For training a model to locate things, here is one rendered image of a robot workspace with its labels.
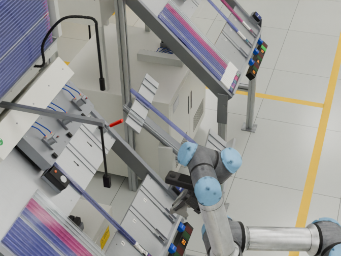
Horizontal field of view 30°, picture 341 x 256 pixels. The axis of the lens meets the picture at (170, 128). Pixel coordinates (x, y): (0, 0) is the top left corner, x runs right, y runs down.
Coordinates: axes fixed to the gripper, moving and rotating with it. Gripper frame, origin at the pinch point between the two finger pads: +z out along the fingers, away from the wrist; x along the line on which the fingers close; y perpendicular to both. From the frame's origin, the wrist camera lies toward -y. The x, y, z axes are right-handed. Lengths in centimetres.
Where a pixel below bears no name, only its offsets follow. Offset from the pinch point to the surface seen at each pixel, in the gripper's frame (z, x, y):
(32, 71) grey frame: -9, 6, -65
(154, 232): 14.8, -1.0, 1.9
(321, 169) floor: 52, 142, 86
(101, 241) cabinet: 47.7, 7.6, -8.3
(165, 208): 15.1, 12.1, 1.9
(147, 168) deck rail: 10.4, 19.3, -12.2
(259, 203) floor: 67, 103, 62
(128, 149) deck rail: 7.9, 19.0, -22.5
